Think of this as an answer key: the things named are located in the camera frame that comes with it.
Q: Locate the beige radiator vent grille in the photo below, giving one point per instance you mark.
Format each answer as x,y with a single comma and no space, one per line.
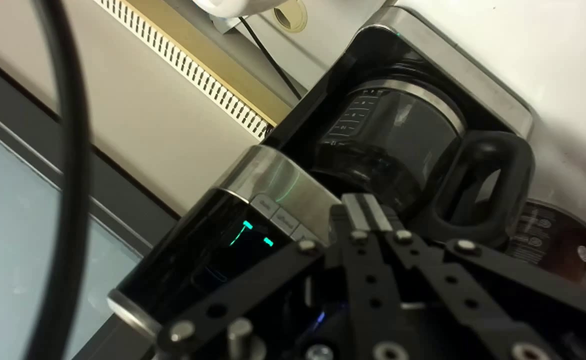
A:
192,63

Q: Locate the brown jar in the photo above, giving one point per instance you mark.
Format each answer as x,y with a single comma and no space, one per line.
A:
548,237

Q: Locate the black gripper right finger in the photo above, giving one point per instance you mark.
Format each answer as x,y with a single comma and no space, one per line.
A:
505,273

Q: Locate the white plug adapter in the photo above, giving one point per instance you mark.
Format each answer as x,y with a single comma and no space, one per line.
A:
253,8

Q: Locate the window pane, dark frame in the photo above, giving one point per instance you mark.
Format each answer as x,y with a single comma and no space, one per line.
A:
13,232

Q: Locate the black steel coffeemaker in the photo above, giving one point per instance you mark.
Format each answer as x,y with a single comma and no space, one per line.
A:
264,200

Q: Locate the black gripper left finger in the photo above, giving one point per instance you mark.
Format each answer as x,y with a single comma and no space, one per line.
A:
365,287

